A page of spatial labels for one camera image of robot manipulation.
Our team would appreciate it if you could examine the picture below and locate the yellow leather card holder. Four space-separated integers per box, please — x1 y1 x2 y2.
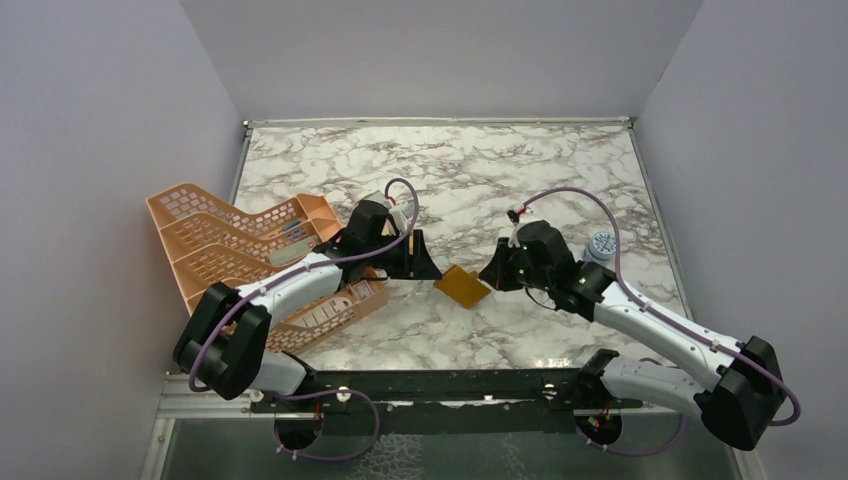
433 265 491 309

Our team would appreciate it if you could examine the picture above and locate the blue white small jar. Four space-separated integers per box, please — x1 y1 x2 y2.
582 231 617 266

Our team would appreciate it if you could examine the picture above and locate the aluminium table frame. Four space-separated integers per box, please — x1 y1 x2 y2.
139 117 770 480

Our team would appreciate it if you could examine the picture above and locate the pink plastic desk organizer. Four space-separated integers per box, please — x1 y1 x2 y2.
147 183 389 354

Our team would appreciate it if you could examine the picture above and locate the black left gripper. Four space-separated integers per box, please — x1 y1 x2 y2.
364 229 442 280

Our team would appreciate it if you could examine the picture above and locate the grey deli box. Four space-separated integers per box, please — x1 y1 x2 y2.
268 236 316 267

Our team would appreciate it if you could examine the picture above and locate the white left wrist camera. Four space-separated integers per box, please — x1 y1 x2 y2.
359 190 415 235

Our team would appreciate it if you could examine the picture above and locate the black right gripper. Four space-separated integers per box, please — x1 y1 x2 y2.
480 236 553 292

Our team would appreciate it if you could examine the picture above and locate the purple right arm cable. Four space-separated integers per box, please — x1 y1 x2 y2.
521 187 802 427

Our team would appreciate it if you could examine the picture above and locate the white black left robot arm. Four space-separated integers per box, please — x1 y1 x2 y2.
173 197 442 411

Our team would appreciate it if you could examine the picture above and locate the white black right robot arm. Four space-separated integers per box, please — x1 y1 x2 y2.
479 220 787 451

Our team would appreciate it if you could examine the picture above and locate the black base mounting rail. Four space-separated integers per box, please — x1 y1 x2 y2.
250 368 643 436

